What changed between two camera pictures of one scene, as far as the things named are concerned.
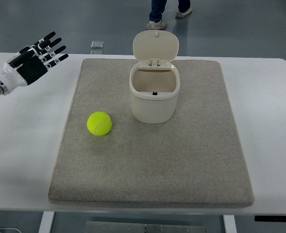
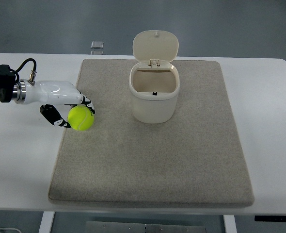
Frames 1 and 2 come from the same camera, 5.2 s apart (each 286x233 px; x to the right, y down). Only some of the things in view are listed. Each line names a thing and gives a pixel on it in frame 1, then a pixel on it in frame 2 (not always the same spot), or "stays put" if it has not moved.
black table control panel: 276,218 stays put
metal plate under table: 94,226 stays put
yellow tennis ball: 99,123 to 80,118
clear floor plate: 97,44 stays put
